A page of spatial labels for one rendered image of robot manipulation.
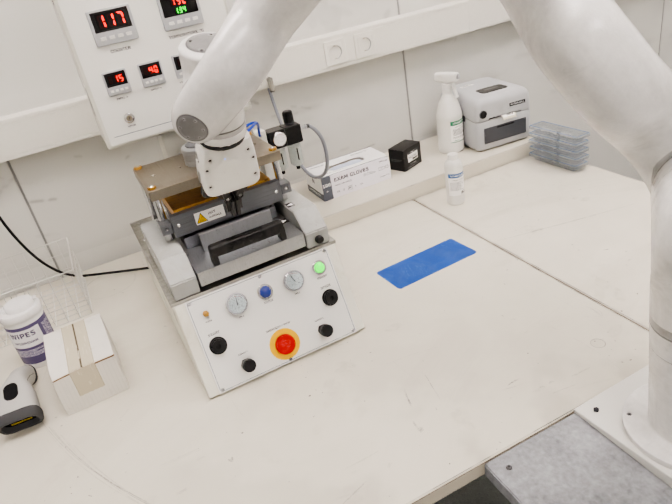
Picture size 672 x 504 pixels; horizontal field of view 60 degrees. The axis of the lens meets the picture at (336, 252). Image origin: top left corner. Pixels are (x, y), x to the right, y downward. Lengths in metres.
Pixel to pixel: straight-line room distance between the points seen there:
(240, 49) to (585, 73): 0.42
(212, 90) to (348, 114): 1.14
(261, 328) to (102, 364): 0.31
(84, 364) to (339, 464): 0.54
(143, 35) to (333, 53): 0.68
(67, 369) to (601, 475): 0.93
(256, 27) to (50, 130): 0.93
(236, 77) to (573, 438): 0.72
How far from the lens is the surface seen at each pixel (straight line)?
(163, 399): 1.20
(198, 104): 0.83
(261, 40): 0.82
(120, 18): 1.30
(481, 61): 2.18
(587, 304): 1.26
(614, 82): 0.71
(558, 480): 0.94
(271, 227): 1.11
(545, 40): 0.72
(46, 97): 1.70
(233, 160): 1.00
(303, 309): 1.16
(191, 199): 1.19
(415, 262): 1.41
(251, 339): 1.14
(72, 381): 1.23
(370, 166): 1.73
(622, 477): 0.96
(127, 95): 1.32
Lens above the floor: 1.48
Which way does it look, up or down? 29 degrees down
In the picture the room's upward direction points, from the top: 11 degrees counter-clockwise
